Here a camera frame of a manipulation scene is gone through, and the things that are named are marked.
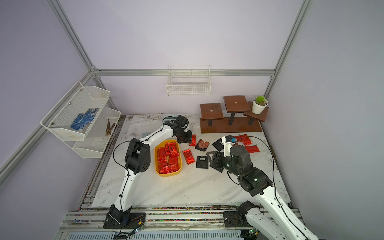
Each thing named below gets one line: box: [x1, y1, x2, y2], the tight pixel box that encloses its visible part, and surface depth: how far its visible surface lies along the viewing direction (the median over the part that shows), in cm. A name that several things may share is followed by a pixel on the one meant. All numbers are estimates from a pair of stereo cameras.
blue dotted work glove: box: [70, 108, 99, 130], surface depth 78 cm
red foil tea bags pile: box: [157, 142, 180, 174], surface depth 97 cm
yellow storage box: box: [154, 139, 183, 177], surface depth 95 cm
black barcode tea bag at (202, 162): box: [196, 155, 209, 169], surface depth 96 cm
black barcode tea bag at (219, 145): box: [212, 138, 224, 151], surface depth 106 cm
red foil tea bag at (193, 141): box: [188, 134, 197, 147], surface depth 102 cm
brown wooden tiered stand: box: [200, 95, 269, 134], surface depth 104 cm
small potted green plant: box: [252, 96, 269, 115], surface depth 97 cm
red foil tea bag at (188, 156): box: [182, 148, 196, 165], surface depth 98 cm
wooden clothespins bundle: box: [105, 119, 116, 136], surface depth 97 cm
